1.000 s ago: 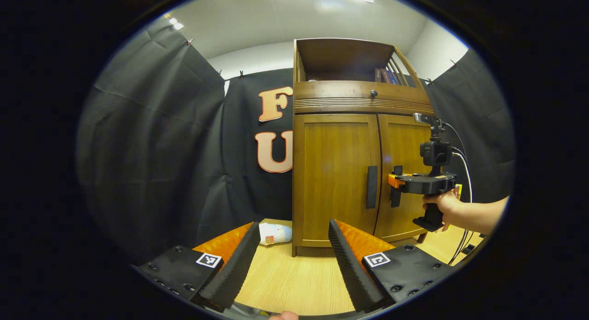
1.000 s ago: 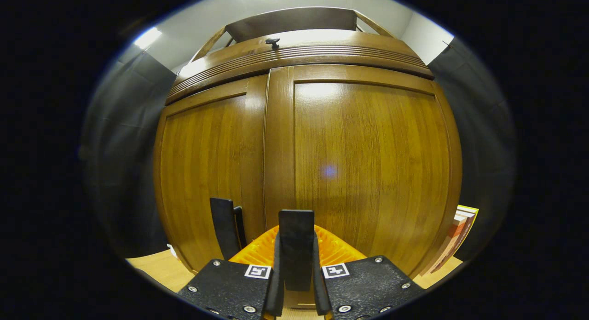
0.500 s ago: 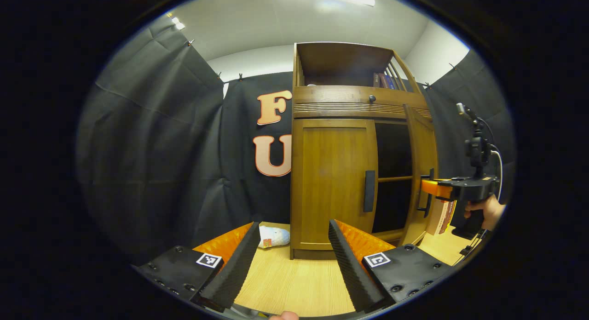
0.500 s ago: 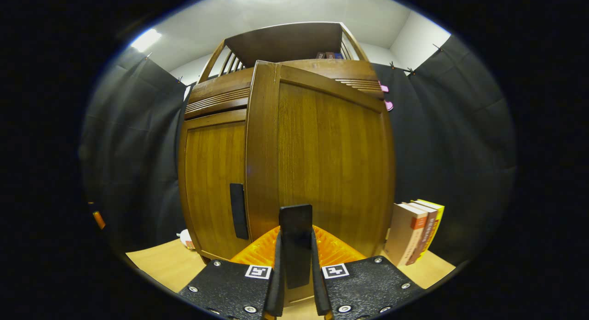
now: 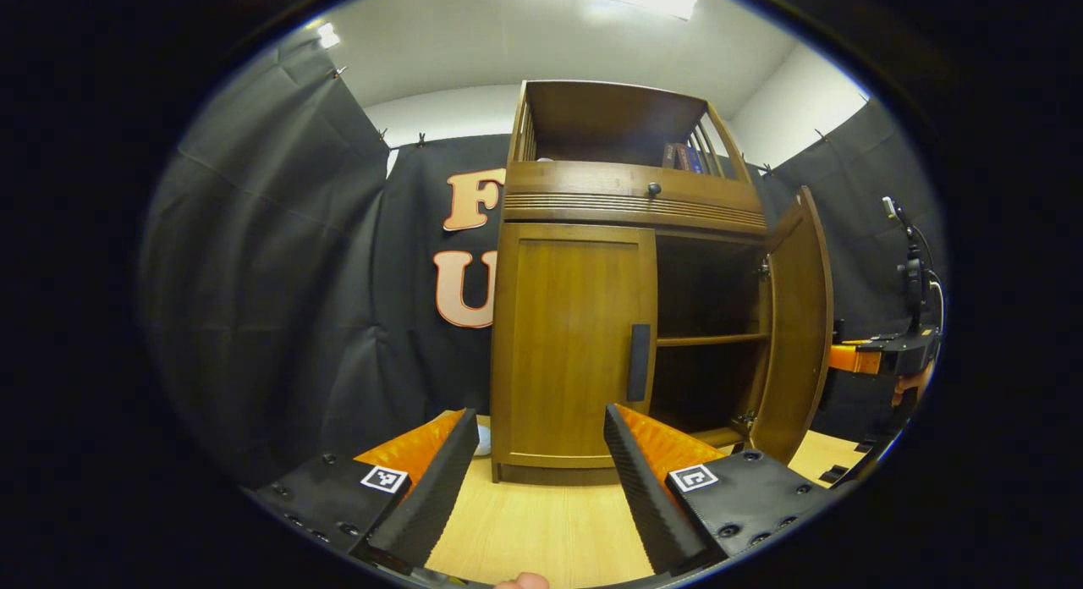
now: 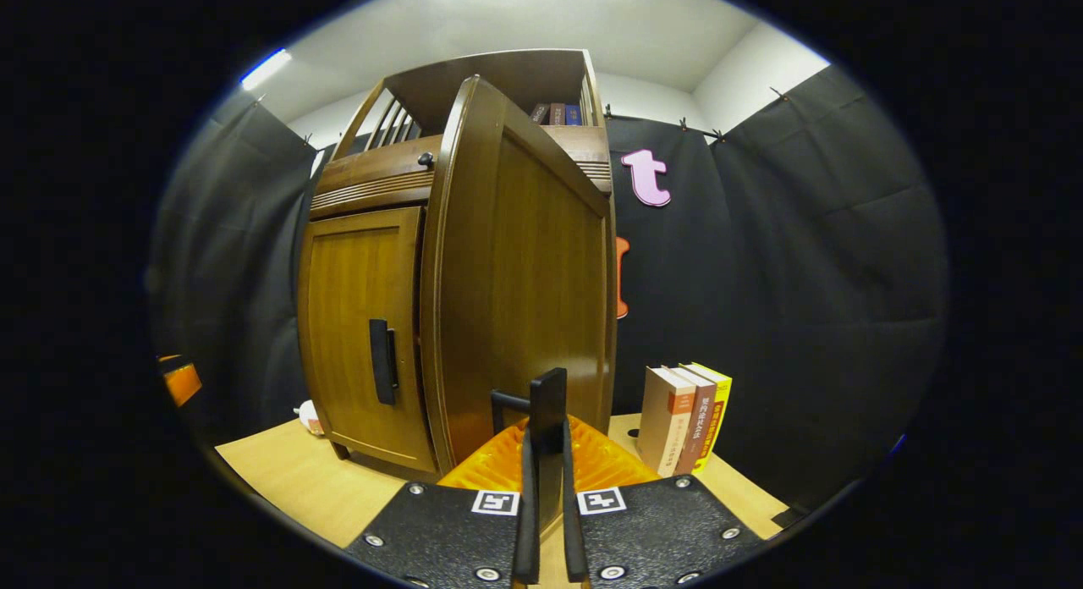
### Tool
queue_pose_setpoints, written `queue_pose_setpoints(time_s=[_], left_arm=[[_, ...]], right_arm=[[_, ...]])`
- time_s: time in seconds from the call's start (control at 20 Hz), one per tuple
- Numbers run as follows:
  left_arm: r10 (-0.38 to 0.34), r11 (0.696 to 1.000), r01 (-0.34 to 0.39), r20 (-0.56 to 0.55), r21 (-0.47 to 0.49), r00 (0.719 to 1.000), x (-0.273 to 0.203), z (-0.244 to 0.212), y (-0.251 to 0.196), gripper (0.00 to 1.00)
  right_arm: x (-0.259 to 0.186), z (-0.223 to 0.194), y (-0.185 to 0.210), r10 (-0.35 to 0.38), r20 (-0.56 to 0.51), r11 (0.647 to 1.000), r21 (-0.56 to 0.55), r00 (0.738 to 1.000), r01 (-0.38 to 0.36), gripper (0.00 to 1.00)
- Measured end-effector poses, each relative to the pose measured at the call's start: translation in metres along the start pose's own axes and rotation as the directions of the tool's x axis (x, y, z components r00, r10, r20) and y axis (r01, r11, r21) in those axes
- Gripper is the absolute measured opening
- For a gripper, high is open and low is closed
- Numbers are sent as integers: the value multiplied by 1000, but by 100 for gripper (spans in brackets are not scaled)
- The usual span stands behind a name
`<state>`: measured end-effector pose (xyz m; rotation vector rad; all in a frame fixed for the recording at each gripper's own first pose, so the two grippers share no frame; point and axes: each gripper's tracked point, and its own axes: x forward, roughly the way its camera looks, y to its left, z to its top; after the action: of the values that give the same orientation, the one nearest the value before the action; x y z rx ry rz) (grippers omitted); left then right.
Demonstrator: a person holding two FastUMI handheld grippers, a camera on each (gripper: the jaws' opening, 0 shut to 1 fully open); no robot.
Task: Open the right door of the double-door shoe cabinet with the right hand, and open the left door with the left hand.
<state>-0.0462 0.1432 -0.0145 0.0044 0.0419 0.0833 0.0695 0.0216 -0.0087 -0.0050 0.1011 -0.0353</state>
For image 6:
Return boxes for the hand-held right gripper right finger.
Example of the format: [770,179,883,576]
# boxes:
[560,416,767,586]

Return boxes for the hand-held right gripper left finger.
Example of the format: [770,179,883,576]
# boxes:
[343,416,542,588]

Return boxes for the wooden shoe cabinet door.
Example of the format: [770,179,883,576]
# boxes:
[421,74,617,531]
[298,206,441,474]

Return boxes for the wooden double-door shoe cabinet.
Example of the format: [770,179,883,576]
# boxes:
[296,49,618,484]

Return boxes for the white and orange book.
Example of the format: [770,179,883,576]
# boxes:
[636,366,696,478]

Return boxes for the grey-brown book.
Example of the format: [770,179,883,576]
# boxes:
[668,366,717,476]

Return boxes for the wooden drawer with black knob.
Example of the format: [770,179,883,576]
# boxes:
[311,125,612,219]

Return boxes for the rectangular ceiling light panel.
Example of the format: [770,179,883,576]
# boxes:
[239,47,293,91]

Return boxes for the black backdrop cloth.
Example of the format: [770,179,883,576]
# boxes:
[148,64,948,514]

